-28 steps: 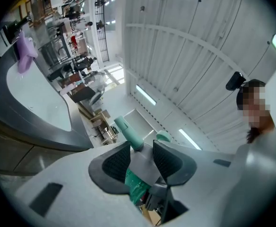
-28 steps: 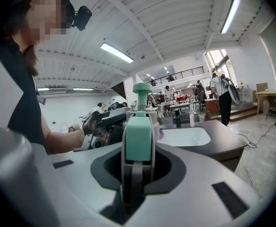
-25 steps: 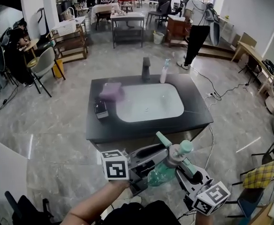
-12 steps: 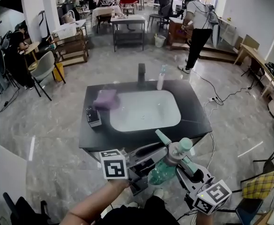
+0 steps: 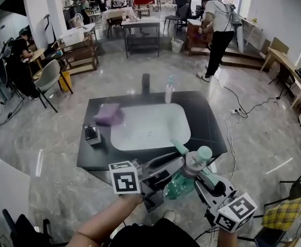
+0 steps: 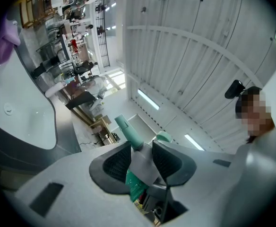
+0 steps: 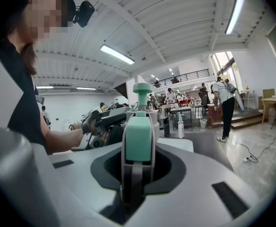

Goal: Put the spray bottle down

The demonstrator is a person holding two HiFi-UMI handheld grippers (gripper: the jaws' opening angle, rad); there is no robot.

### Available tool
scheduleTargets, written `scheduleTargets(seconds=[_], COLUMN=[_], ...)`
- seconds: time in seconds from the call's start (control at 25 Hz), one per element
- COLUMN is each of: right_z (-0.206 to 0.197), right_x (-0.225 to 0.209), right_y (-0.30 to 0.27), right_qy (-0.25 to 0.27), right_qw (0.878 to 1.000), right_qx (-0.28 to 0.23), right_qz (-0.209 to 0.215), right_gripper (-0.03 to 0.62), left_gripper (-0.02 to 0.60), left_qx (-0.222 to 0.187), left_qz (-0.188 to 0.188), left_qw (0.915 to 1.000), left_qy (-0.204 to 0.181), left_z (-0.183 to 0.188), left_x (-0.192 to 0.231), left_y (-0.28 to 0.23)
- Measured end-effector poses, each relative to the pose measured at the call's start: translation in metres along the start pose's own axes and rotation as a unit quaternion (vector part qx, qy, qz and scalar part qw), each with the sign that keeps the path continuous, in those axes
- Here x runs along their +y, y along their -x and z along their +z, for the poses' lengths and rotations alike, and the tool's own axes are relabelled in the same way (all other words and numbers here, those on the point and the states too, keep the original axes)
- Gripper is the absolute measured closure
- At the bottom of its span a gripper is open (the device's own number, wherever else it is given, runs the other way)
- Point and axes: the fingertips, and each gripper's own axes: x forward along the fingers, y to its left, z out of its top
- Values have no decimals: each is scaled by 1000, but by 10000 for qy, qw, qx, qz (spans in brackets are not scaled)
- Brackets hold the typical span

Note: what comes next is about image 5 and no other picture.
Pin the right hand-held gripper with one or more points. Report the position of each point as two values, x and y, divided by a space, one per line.
235 213

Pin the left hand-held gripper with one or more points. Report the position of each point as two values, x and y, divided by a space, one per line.
126 180

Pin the teal clear spray bottle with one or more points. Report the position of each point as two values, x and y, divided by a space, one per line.
191 163

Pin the person's right forearm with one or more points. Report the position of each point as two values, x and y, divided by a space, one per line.
227 238

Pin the person's left forearm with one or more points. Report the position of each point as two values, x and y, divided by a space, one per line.
101 222

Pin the white pump bottle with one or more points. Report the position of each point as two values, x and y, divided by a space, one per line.
169 94

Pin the small black white dispenser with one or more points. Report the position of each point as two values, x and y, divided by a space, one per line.
92 135

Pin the clear bottle red label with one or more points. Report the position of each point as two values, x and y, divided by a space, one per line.
124 16

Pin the white sink basin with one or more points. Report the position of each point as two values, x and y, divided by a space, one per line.
150 127

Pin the black sink table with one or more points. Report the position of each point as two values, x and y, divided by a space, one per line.
199 122

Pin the person's right white shoe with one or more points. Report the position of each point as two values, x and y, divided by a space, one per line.
169 215

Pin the blue seat chair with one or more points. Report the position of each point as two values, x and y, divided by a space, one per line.
269 237

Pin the yellow plaid cloth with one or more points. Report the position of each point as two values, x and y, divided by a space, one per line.
284 213

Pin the person's black clothing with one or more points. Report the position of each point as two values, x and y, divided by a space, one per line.
153 235

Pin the purple cloth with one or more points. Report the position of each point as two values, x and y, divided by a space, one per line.
106 114

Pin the black faucet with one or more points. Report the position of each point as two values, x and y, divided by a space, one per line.
146 86

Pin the white power strip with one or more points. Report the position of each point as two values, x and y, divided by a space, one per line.
235 110

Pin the white wastebasket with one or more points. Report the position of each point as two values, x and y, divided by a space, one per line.
177 46

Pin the yellow bin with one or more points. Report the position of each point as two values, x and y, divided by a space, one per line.
65 82

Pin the wooden step platform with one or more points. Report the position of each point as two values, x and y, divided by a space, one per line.
246 60

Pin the brown wooden cabinet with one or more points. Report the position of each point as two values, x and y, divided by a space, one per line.
194 35

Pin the wooden shelf unit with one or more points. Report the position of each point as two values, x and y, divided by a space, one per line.
81 58

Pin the dark wooden chair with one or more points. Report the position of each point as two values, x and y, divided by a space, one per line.
285 73

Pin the white oval board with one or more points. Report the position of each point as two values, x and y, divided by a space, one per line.
239 40

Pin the grey metal table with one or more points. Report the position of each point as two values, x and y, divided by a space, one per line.
140 22

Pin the grey chair black legs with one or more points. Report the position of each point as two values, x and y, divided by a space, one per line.
48 73

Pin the long wooden desk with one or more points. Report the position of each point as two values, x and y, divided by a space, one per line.
282 58

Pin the dark grey chair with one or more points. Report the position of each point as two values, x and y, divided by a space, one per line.
181 11

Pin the white plastic basket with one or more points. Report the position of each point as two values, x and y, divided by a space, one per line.
72 37

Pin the black swivel chair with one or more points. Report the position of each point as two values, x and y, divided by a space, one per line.
24 230

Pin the table with white cloth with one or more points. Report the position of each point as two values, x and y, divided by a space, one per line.
117 13

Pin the cardboard panel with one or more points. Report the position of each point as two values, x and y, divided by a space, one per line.
279 45

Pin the red table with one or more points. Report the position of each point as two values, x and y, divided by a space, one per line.
143 2

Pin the white desk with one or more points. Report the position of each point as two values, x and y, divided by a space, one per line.
252 24

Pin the white rectangular basin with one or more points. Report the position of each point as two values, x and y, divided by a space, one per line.
3 184

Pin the white tote bag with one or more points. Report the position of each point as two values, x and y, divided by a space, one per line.
79 23

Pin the round wooden table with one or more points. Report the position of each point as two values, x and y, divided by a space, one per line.
37 53

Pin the white panel black edge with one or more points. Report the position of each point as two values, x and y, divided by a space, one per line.
50 32

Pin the black frame chair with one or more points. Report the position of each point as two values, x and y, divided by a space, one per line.
296 189

